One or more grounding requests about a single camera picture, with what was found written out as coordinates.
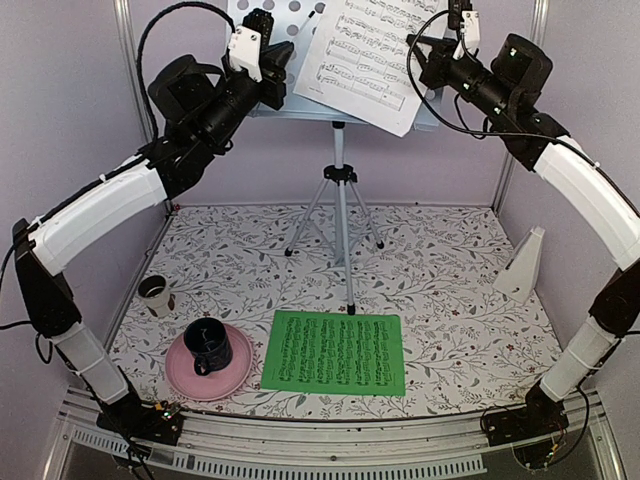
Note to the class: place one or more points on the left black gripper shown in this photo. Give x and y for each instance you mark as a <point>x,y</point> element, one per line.
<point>274,58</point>

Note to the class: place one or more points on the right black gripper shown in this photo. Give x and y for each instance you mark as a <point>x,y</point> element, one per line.
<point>433,69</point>

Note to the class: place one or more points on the white sheet music page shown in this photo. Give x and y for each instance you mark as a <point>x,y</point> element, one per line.
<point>357,61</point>

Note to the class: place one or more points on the green sheet music page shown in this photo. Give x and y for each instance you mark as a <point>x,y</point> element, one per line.
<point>335,354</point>

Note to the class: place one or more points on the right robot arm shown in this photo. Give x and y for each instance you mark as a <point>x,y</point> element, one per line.
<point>506,93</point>

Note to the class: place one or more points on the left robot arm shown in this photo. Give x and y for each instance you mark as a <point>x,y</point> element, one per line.
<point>203,106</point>

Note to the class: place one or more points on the white wedge block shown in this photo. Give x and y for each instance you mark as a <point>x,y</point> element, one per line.
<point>518,278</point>

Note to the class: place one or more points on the small paper cup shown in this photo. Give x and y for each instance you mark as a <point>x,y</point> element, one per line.
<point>156,296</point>

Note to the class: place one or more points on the dark blue mug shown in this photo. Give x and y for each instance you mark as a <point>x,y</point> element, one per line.
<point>209,344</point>

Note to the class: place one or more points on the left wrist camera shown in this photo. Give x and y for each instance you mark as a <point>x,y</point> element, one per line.
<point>247,42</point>

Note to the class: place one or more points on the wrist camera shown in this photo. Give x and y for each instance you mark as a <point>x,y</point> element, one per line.
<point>247,42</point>
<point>463,19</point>

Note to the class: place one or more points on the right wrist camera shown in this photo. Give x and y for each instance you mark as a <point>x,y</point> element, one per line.
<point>463,19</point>

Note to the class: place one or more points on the left aluminium post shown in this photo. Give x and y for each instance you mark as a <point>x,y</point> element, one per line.
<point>128,46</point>

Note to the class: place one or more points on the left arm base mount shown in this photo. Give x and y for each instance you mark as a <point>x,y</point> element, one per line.
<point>132,418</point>

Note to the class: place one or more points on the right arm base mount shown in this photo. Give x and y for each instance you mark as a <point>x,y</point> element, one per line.
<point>539,416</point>

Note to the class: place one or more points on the aluminium front rail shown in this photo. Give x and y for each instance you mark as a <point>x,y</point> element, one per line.
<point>232,447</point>

